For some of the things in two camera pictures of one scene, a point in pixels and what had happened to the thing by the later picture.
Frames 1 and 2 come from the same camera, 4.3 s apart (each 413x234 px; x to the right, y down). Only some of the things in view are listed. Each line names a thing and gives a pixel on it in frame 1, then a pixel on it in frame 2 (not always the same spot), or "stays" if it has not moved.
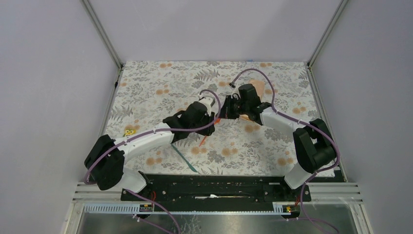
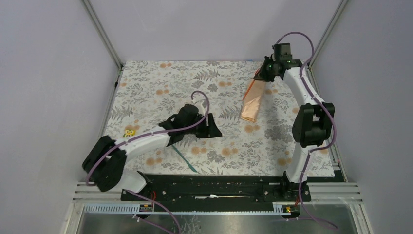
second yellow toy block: [130, 131] stays
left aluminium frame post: [105, 37] stays
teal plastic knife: [190, 165] stays
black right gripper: [227, 112] to [261, 74]
